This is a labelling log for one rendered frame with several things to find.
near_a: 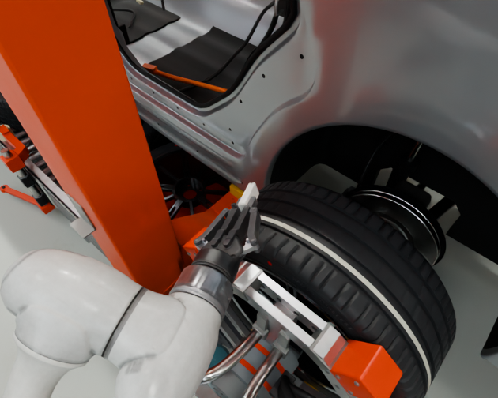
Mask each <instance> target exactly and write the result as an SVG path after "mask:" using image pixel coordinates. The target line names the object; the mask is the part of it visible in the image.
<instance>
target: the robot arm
mask: <svg viewBox="0 0 498 398"><path fill-rule="evenodd" d="M258 196H259V191H258V188H257V186H256V184H255V182H253V183H249V184H248V186H247V188H246V190H245V191H244V193H243V196H242V197H240V198H239V199H238V201H237V202H236V203H232V204H231V206H232V208H231V209H228V208H225V209H223V210H222V212H221V213H220V214H219V215H218V216H217V218H216V219H215V220H214V221H213V222H212V223H211V224H210V225H209V226H208V228H207V229H206V230H205V231H204V232H203V234H202V235H200V236H199V237H197V238H196V239H195V240H194V244H195V246H196V247H197V249H198V253H197V255H196V257H195V258H194V260H193V262H192V264H191V265H189V266H187V267H186V268H185V269H184V270H183V271H182V272H181V274H180V276H179V278H178V279H177V281H176V283H175V285H174V287H173V288H172V289H171V290H170V292H169V295H163V294H160V293H156V292H154V291H151V290H149V289H146V288H144V287H143V286H141V285H139V284H138V283H136V282H134V281H133V280H132V279H131V278H130V277H128V276H127V275H125V274H123V273H122V272H120V271H119V270H117V269H115V268H112V267H111V266H109V265H106V264H105V263H103V262H101V261H98V260H96V259H93V258H91V257H88V256H85V255H82V254H79V253H75V252H72V251H68V250H57V249H39V250H32V251H30V252H28V253H26V254H24V255H23V256H21V257H20V258H18V259H17V260H16V261H15V262H14V263H13V264H12V265H11V266H10V267H9V268H8V269H7V271H6V273H5V274H4V276H3V277H2V282H1V285H2V286H1V288H0V294H1V297H2V301H3V303H4V306H5V308H6V309H7V310H8V312H10V313H11V314H13V315H14V316H16V318H15V322H16V329H15V330H14V332H13V340H14V342H15V344H16V345H17V357H16V360H15V363H14V365H13V369H12V370H11V373H10V375H9V378H8V381H7V383H6V387H5V390H4V393H3V397H2V398H51V395H52V393H53V391H54V389H55V386H56V385H57V384H58V382H59V381H60V379H61V378H62V377H63V376H64V375H65V374H66V373H67V372H69V371H70V370H73V369H75V368H79V367H83V366H85V365H86V364H87V363H88V361H89V360H90V359H91V358H92V357H93V356H94V355H99V356H101V357H103V358H105V359H106V360H108V361H109V362H111V363H112V364H114V365H115V366H117V367H118V368H119V369H120V371H119V374H118V376H117V378H116V380H115V398H192V397H193V396H194V394H195V393H196V391H197V389H198V387H199V385H200V384H201V382H202V380H203V378H204V376H205V375H206V371H207V370H208V368H209V365H210V363H211V361H212V358H213V355H214V352H215V350H216V347H217V342H218V335H219V329H220V326H221V322H222V321H223V319H224V316H225V312H226V310H227V308H228V305H229V303H230V301H231V298H232V296H233V287H232V285H233V282H234V280H235V278H236V275H237V273H238V270H239V265H240V262H241V261H242V260H243V259H244V258H245V257H246V254H247V253H250V252H252V251H254V252H255V253H259V252H260V251H261V249H260V247H259V244H258V237H259V230H260V223H261V216H260V214H259V212H258V209H257V207H256V206H257V204H258V202H257V198H258ZM224 217H225V218H224ZM247 229H248V232H247ZM246 232H247V237H248V238H246V242H245V246H243V237H244V235H245V234H246Z"/></svg>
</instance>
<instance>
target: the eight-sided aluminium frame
mask: <svg viewBox="0 0 498 398"><path fill-rule="evenodd" d="M232 287H233V294H236V295H238V296H239V297H241V298H242V299H244V300H245V301H247V302H248V303H249V304H250V305H251V306H253V307H254V308H255V309H256V310H257V311H258V312H260V313H261V314H262V315H263V316H264V317H266V318H267V319H268V320H269V321H270V322H271V323H272V324H273V325H275V326H276V327H277V328H278V329H280V330H281V331H282V332H283V333H284V334H285V335H287V336H288V337H289V338H290V339H291V340H292V341H293V342H294V343H295V344H297V345H298V346H299V347H300V348H302V349H303V350H304V351H305V352H306V353H307V354H308V356H309V357H310V358H311V359H312V360H313V361H314V362H315V363H316V364H317V365H318V366H319V368H320V370H321V371H322V372H323V373H324V375H325V376H326V378H327V379H328V381H329V382H330V383H331V384H332V386H333V387H334V389H335V390H336V392H337V393H338V395H339V396H340V397H341V398H357V397H355V396H352V395H349V394H348V393H347V392H346V391H345V389H344V388H343V387H342V386H341V384H340V383H339V382H338V380H337V379H336V378H335V377H334V375H333V374H332V373H331V372H330V370H331V369H332V367H333V365H334V364H335V363H336V362H337V360H338V358H339V357H340V355H341V354H342V352H343V351H344V350H345V348H346V347H347V345H348V344H349V343H348V342H347V341H346V340H345V339H344V338H343V336H342V335H341V334H340V333H339V332H338V331H337V330H336V329H335V328H334V327H333V326H332V325H331V324H330V323H329V322H325V321H324V320H323V319H321V318H320V317H319V316H317V315H316V314H315V313H313V312H312V311H311V310H309V309H308V308H307V307H306V306H305V305H304V304H303V303H301V302H300V301H299V300H297V299H296V298H294V297H293V296H292V295H291V294H289V293H288V292H287V291H286V290H285V289H284V288H282V287H281V286H280V285H278V284H277V283H276V282H274V281H273V280H272V279H271V278H269V277H268V276H267V275H266V274H265V273H264V272H263V270H261V269H260V268H258V267H256V266H254V265H253V264H250V263H248V262H246V261H245V262H240V265H239V270H238V273H237V275H236V278H235V280H234V282H233V285H232ZM259 288H260V289H262V290H263V291H264V292H266V293H267V294H268V295H269V296H270V297H271V298H272V299H274V300H275V301H276V302H277V301H279V302H280V303H281V304H282V305H283V306H285V307H286V308H287V309H288V310H290V311H291V312H292V313H293V314H295V315H296V318H297V319H298V320H299V321H301V322H302V323H303V324H304V325H306V326H307V327H308V328H309V329H310V330H311V331H312V332H313V334H312V335H311V336H309V335H308V334H307V333H306V332H305V331H304V330H303V329H301V328H300V327H299V326H298V325H296V324H295V323H294V322H293V321H291V320H290V319H289V318H288V317H286V316H285V315H284V314H283V313H282V312H281V311H280V310H279V309H277V308H276V307H275V306H274V305H272V304H271V303H270V302H268V301H267V300H266V299H265V298H263V297H262V296H261V295H260V294H259V293H258V292H257V291H258V290H259ZM225 315H226V316H227V318H228V319H229V320H230V321H231V322H232V324H233V325H234V326H235V328H236V329H237V331H238V332H239V333H240V335H241V336H242V339H241V340H239V339H238V338H237V337H236V335H235V334H234V332H233V331H232V330H231V329H230V328H229V327H228V325H227V324H226V322H225V321H224V320H223V321H222V322H221V326H220V330H221V331H222V332H223V333H224V335H225V336H226V337H227V339H228V340H229V341H230V343H231V344H232V346H233V347H234V349H235V348H236V347H237V346H238V345H239V344H240V343H241V342H242V341H243V340H244V339H245V338H246V337H247V336H248V335H249V334H250V332H249V331H248V330H247V328H246V327H245V325H244V324H243V322H242V321H241V320H240V319H239V318H238V316H237V315H236V313H235V312H234V311H233V309H232V308H231V306H230V305H228V308H227V310H226V312H225ZM292 376H294V378H295V379H296V380H295V382H294V383H293V384H294V385H295V386H297V387H299V388H301V389H303V390H304V391H306V392H309V393H310V394H312V395H313V396H315V397H316V398H329V397H328V396H326V395H324V394H322V393H321V392H319V391H317V390H316V389H313V388H312V387H310V386H309V385H307V384H306V383H304V382H303V381H301V380H300V379H299V378H298V377H297V376H295V375H294V374H292Z"/></svg>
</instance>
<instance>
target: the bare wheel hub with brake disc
mask: <svg viewBox="0 0 498 398"><path fill-rule="evenodd" d="M349 198H351V199H352V200H353V201H356V202H358V203H360V204H361V206H364V207H366V208H368V209H370V210H371V211H372V213H375V214H377V215H378V216H380V217H381V218H383V219H384V221H385V222H387V223H389V224H390V225H391V226H393V227H394V229H396V230H398V231H399V232H400V233H401V234H402V235H404V236H405V237H406V239H407V240H409V241H410V242H411V243H412V244H413V247H415V248H417V249H418V250H419V251H420V252H421V254H422V255H423V256H424V259H426V260H427V261H428V263H429V264H430V265H431V266H433V265H434V264H435V262H436V260H437V258H438V257H439V255H440V251H441V242H440V237H439V234H438V232H437V230H436V228H435V226H434V225H433V223H432V222H431V220H430V219H429V218H428V217H427V216H426V215H425V214H424V213H423V212H422V211H421V210H420V209H419V208H418V207H416V206H415V205H413V204H412V203H410V202H409V201H407V200H406V199H404V198H402V197H399V196H398V195H395V194H393V193H389V192H387V191H383V190H360V191H357V192H355V193H353V194H352V195H351V196H350V197H349Z"/></svg>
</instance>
